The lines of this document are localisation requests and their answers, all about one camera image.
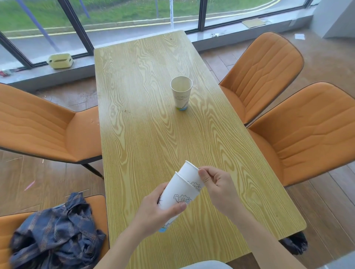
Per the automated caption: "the person's left forearm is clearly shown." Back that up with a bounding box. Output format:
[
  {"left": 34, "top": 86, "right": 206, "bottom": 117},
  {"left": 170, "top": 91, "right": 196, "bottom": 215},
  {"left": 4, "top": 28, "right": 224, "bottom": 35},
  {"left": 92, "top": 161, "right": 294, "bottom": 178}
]
[{"left": 94, "top": 227, "right": 151, "bottom": 269}]

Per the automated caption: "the orange padded chair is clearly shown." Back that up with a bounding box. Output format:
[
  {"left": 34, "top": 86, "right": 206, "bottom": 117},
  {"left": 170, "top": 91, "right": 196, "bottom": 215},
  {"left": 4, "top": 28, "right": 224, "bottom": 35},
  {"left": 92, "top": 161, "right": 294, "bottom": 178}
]
[
  {"left": 219, "top": 32, "right": 305, "bottom": 126},
  {"left": 246, "top": 81, "right": 355, "bottom": 188},
  {"left": 0, "top": 194, "right": 110, "bottom": 269},
  {"left": 0, "top": 83, "right": 105, "bottom": 180}
]

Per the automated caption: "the white standing paper cup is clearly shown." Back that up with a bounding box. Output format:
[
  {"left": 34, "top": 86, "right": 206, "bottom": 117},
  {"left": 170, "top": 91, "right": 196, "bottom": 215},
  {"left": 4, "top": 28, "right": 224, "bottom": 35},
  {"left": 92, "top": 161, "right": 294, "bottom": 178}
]
[{"left": 170, "top": 76, "right": 193, "bottom": 111}]

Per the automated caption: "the black window frame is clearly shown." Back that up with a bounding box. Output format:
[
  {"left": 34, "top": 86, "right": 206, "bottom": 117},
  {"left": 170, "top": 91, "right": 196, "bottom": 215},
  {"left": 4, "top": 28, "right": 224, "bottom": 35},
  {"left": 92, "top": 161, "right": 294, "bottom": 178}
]
[{"left": 0, "top": 0, "right": 315, "bottom": 70}]

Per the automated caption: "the blue plaid shirt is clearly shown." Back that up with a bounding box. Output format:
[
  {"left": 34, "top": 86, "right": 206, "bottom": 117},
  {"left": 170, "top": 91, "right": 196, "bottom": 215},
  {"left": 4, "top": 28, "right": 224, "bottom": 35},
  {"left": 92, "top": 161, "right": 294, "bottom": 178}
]
[{"left": 9, "top": 192, "right": 107, "bottom": 269}]

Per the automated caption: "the person's right hand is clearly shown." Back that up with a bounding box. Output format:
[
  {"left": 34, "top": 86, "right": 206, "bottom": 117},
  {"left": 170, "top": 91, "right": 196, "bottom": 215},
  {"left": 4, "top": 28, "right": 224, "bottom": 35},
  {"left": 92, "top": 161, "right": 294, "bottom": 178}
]
[{"left": 198, "top": 166, "right": 245, "bottom": 220}]

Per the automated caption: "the person's white clothing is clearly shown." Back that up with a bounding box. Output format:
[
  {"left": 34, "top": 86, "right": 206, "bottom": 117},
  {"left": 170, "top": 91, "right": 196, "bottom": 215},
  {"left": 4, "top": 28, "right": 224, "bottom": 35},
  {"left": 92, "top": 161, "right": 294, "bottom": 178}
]
[{"left": 180, "top": 260, "right": 234, "bottom": 269}]

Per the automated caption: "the black bag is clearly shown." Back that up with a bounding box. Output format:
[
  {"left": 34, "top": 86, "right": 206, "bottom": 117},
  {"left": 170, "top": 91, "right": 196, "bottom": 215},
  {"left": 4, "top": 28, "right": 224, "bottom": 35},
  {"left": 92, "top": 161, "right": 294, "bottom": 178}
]
[{"left": 278, "top": 231, "right": 308, "bottom": 256}]

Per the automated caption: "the flat cardboard piece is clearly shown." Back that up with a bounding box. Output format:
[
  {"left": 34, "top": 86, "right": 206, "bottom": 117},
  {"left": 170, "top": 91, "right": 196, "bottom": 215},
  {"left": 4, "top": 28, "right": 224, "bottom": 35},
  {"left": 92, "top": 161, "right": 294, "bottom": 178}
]
[{"left": 241, "top": 18, "right": 269, "bottom": 29}]

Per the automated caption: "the white paper cup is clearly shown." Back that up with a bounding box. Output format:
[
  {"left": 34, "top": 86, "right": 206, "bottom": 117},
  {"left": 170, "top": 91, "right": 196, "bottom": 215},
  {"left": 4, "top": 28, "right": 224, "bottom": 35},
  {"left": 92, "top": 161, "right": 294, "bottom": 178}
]
[
  {"left": 170, "top": 76, "right": 193, "bottom": 111},
  {"left": 177, "top": 160, "right": 206, "bottom": 192},
  {"left": 158, "top": 171, "right": 201, "bottom": 233}
]

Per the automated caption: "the yellow plastic basket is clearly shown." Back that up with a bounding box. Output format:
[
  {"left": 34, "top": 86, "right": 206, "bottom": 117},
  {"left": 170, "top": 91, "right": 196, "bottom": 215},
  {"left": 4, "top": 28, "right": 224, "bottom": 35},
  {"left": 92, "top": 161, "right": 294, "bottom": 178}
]
[{"left": 46, "top": 53, "right": 74, "bottom": 69}]

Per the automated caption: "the person's left hand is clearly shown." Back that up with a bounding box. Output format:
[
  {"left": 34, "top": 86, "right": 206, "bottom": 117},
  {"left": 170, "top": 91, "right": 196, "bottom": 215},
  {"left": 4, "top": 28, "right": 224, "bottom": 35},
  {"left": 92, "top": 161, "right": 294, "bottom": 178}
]
[{"left": 133, "top": 182, "right": 187, "bottom": 239}]

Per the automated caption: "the person's right forearm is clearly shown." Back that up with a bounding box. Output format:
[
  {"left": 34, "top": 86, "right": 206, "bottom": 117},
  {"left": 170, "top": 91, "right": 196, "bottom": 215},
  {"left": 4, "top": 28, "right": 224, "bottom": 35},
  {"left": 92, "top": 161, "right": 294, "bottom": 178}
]
[{"left": 230, "top": 213, "right": 299, "bottom": 269}]

